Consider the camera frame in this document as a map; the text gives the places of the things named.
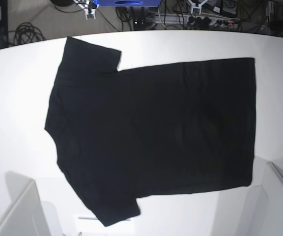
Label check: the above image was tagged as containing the blue box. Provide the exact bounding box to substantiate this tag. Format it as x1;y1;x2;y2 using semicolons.
96;0;161;7

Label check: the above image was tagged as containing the black T-shirt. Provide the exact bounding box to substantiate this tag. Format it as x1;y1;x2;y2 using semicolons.
45;37;256;218

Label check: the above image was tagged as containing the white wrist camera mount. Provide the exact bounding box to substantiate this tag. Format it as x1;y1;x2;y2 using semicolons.
74;0;99;20
187;0;208;15

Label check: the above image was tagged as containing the coiled black cable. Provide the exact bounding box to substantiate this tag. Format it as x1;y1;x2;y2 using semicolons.
13;22;46;46

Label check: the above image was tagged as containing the white power strip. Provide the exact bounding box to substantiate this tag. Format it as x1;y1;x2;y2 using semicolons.
152;13;241;28

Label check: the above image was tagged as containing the white partition panel right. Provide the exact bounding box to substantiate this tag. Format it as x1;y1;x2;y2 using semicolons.
237;162;283;236

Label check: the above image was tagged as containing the white partition panel left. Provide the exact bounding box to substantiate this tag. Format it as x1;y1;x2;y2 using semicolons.
0;179;51;236

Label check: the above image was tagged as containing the white partition panel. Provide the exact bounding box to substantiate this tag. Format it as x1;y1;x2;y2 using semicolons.
237;162;283;236
0;179;51;236

